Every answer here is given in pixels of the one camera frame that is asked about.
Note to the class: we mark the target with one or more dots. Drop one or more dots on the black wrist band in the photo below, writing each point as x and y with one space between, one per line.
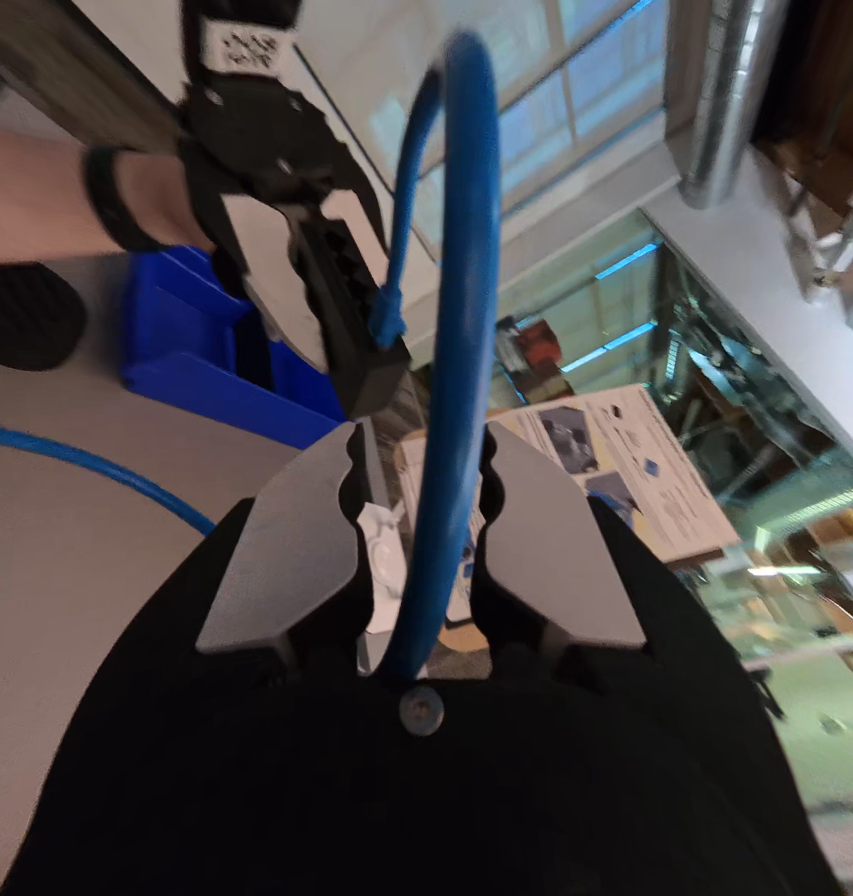
108 203

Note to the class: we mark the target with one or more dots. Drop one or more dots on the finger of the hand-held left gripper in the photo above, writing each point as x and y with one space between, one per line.
258 238
356 217

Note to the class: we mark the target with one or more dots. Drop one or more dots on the printed instruction sheet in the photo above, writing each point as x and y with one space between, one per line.
643 476

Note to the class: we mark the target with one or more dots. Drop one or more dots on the blue plastic bin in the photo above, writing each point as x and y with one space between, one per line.
188 392

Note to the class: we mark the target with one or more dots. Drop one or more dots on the round metal duct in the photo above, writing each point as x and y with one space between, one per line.
727 105

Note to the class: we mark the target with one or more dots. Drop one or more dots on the black network switch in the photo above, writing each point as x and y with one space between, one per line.
370 378

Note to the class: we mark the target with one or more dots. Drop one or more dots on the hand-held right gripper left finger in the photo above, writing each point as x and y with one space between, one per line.
279 560

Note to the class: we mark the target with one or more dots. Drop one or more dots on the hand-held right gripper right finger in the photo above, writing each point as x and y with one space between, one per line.
559 560

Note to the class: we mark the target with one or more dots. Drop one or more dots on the red round machine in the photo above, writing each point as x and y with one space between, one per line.
538 343

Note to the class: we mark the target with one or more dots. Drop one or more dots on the person's left hand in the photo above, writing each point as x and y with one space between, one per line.
160 196

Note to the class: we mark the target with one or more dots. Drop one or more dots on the window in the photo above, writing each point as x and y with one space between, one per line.
594 84

